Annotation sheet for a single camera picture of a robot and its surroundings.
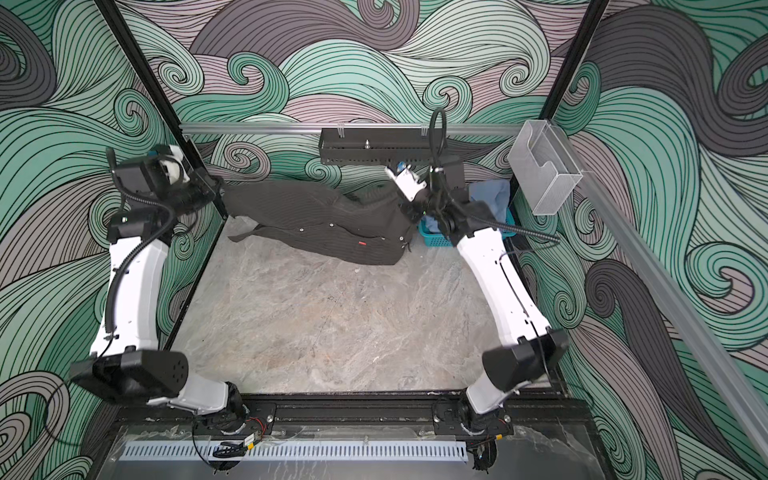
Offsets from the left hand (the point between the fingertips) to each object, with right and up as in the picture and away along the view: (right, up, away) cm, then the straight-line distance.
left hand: (224, 171), depth 70 cm
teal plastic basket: (+57, -17, +34) cm, 69 cm away
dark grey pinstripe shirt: (+18, -10, +27) cm, 34 cm away
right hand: (+44, -3, +2) cm, 44 cm away
